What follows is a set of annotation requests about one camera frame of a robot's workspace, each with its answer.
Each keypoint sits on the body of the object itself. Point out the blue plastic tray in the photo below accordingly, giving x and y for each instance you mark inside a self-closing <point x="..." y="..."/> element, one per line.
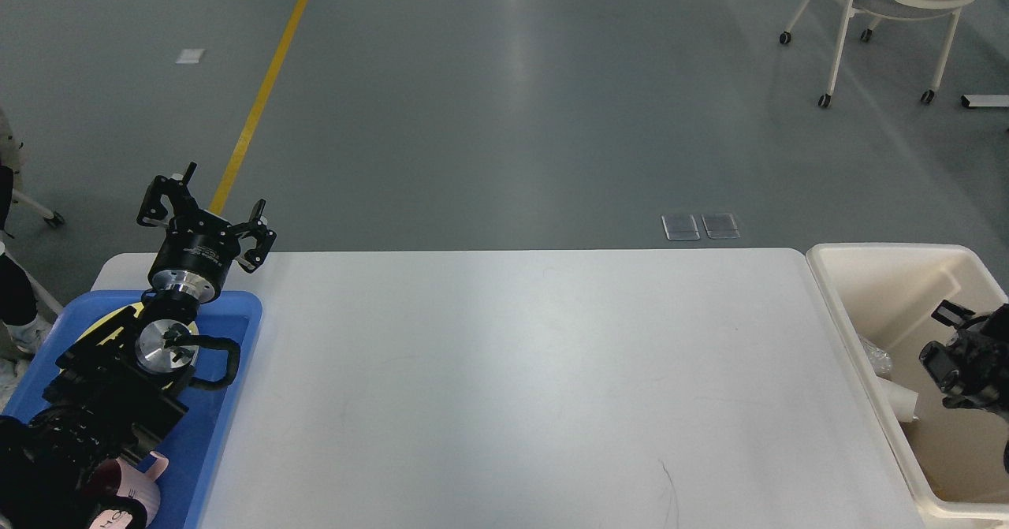
<point x="195" y="445"/>

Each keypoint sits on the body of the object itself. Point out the white paper cup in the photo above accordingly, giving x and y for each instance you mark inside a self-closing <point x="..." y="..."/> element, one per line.
<point x="903" y="402"/>

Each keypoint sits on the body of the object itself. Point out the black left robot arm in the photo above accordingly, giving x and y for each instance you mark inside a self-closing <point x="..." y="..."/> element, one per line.
<point x="117" y="392"/>

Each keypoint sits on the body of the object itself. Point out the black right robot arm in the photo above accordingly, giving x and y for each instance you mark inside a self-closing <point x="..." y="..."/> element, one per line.
<point x="971" y="368"/>

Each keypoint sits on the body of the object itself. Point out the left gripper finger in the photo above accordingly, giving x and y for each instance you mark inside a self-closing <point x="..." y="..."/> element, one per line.
<point x="168" y="204"/>
<point x="250" y="242"/>

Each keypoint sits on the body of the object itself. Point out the person in black clothes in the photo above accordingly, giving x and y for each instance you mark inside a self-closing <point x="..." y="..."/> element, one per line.
<point x="28" y="329"/>

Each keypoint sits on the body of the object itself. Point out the aluminium foil sheet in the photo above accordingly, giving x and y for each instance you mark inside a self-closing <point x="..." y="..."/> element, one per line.
<point x="881" y="362"/>

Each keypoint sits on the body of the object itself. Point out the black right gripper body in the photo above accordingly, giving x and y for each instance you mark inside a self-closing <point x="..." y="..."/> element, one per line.
<point x="943" y="364"/>

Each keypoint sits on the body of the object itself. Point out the white bar on floor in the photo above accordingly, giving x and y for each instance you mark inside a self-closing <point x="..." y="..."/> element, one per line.
<point x="985" y="101"/>

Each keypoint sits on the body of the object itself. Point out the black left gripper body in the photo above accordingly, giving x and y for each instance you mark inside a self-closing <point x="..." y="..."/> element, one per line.
<point x="194" y="263"/>

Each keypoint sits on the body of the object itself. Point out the clear floor plate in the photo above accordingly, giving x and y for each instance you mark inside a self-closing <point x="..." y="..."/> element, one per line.
<point x="721" y="226"/>
<point x="680" y="227"/>

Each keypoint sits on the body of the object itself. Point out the beige plastic bin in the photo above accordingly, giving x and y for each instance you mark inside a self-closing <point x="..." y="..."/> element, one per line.
<point x="950" y="459"/>

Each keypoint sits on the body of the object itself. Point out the left clear floor plate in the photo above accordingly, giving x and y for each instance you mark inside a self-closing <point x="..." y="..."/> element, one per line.
<point x="680" y="227"/>

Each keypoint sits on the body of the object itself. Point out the right clear floor plate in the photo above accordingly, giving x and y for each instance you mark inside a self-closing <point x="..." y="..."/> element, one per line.
<point x="721" y="226"/>

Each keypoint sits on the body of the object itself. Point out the pink ribbed mug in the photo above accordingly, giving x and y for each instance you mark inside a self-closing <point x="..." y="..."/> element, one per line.
<point x="119" y="478"/>

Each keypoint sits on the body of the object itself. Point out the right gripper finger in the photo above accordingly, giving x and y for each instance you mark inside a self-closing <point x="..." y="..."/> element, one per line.
<point x="984" y="400"/>
<point x="953" y="315"/>

